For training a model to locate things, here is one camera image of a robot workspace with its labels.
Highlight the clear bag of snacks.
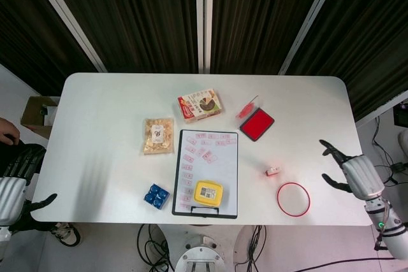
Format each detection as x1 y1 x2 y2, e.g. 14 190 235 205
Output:
140 117 176 156

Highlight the blue toy building block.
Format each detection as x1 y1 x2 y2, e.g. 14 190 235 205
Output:
142 183 170 210

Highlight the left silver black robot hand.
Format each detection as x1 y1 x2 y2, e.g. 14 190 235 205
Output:
0 143 58 227

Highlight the black electronic device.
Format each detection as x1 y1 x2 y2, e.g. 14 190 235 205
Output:
393 99 408 126

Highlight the white upright frame post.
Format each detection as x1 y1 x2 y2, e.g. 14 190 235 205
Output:
194 0 215 74

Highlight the red ink pad clear lid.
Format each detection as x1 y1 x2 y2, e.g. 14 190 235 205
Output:
235 95 275 143

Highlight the white slanted frame post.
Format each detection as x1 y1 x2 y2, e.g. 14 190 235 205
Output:
25 0 108 73
277 0 347 76

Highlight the yellow square box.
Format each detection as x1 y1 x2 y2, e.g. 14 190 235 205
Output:
193 180 225 206

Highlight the white frame beam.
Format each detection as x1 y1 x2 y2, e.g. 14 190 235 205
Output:
355 89 408 129

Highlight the thin red ring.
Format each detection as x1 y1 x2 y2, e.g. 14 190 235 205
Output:
276 182 312 217

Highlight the black trouser leg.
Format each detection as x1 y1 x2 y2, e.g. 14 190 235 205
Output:
9 210 61 232

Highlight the brown cardboard box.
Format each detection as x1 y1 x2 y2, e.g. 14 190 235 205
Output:
20 96 60 139

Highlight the black clipboard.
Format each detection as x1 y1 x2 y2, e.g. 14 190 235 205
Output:
171 129 240 220

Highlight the grey robot torso column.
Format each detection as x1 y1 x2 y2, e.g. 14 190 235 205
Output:
173 235 235 272

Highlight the dark pleated curtain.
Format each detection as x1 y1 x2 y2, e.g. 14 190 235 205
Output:
0 0 408 120

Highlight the white paper with red stamps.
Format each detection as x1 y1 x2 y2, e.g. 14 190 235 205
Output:
174 131 238 215

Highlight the printed snack carton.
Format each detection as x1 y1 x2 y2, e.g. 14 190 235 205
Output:
177 89 224 124

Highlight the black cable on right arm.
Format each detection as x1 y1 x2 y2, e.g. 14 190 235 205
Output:
374 200 393 251

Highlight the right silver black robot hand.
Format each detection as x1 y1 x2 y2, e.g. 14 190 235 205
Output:
319 139 385 201

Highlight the person's bare hand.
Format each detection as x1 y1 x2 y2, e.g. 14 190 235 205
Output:
0 117 20 145

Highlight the black and white sneaker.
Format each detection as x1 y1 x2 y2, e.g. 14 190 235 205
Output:
52 222 81 247

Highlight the black floor cable bundle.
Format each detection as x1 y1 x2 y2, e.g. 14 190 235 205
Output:
136 224 175 272
234 224 272 272
366 115 408 196

